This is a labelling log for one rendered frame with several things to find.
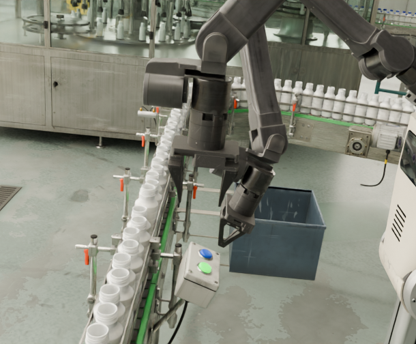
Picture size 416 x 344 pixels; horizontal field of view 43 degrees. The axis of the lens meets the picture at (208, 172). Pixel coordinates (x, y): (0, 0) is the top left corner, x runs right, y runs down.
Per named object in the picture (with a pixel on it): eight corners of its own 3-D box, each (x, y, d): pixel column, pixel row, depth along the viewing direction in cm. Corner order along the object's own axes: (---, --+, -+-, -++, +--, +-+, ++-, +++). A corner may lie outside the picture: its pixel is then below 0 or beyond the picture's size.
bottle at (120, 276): (99, 334, 112) (100, 267, 105) (125, 327, 114) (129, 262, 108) (108, 352, 107) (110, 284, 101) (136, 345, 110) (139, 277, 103)
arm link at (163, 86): (230, 35, 71) (230, 27, 79) (143, 25, 70) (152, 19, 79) (220, 121, 75) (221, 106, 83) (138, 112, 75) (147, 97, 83)
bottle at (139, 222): (120, 282, 130) (123, 222, 124) (128, 269, 135) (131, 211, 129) (144, 287, 129) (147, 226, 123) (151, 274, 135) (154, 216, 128)
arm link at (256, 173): (279, 174, 107) (275, 163, 112) (249, 161, 105) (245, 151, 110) (264, 202, 109) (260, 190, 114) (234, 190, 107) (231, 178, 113)
